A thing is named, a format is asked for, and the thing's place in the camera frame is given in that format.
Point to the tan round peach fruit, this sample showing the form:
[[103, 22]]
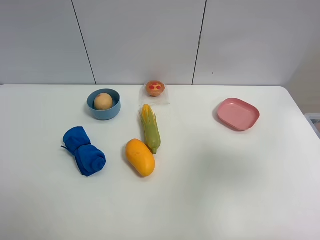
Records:
[[103, 101]]

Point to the corn cob with green husk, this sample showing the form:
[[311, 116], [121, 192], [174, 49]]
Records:
[[150, 128]]

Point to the clear plastic tart wrapper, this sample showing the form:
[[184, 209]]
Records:
[[145, 98]]

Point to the small fruit tart pastry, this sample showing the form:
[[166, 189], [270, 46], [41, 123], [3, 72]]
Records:
[[155, 88]]

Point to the orange yellow mango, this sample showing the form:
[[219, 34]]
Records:
[[140, 157]]

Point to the blue plastic bowl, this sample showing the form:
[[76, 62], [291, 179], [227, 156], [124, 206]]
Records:
[[107, 114]]

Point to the pink plastic plate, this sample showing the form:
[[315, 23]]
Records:
[[237, 114]]

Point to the blue rolled cloth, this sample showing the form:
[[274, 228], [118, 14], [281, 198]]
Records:
[[88, 158]]

